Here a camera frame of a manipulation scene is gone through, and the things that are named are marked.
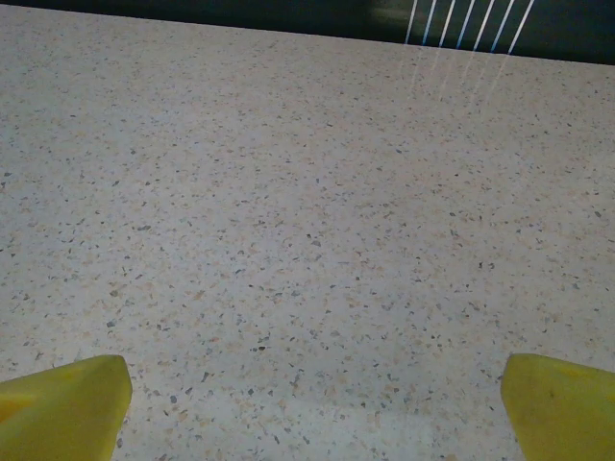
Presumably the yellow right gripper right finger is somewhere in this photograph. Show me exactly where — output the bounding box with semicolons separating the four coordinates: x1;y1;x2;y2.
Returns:
500;352;615;461

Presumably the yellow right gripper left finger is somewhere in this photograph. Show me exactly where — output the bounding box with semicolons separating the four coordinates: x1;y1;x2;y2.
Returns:
0;353;134;461

